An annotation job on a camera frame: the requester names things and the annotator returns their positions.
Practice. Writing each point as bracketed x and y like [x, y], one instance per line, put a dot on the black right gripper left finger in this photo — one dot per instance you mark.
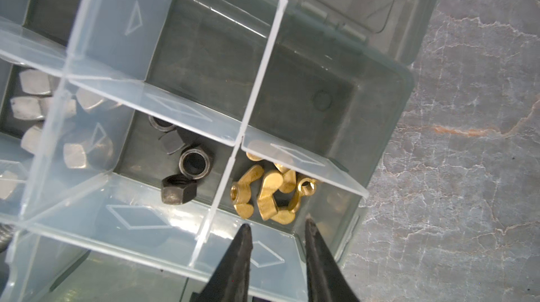
[230, 281]

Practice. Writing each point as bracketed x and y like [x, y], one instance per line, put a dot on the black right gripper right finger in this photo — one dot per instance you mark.
[325, 282]

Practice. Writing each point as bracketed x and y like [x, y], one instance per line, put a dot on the brass wing nuts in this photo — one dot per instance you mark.
[276, 194]

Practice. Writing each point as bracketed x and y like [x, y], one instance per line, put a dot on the black nut pair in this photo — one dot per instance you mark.
[196, 162]

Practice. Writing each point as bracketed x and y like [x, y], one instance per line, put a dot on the silver hex nut row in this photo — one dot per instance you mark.
[31, 108]
[31, 138]
[89, 153]
[88, 100]

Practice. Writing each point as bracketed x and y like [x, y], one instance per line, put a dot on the silver hex nut top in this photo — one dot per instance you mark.
[35, 82]

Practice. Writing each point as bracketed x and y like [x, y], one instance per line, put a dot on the black nut in box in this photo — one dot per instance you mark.
[178, 189]

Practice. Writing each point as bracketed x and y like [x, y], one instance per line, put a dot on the green plastic compartment organizer box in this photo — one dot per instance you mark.
[317, 86]

